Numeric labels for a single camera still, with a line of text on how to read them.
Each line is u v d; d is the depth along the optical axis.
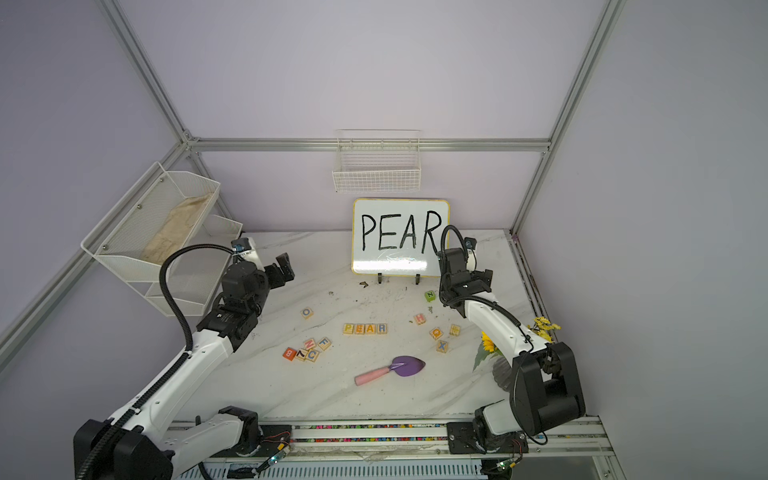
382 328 0.93
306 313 0.96
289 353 0.88
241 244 0.65
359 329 0.93
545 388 0.43
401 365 0.84
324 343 0.90
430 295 1.00
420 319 0.95
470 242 0.75
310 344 0.89
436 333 0.91
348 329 0.93
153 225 0.80
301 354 0.88
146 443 0.39
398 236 1.04
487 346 0.67
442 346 0.89
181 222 0.82
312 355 0.87
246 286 0.58
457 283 0.66
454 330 0.92
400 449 0.73
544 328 0.69
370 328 0.93
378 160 1.07
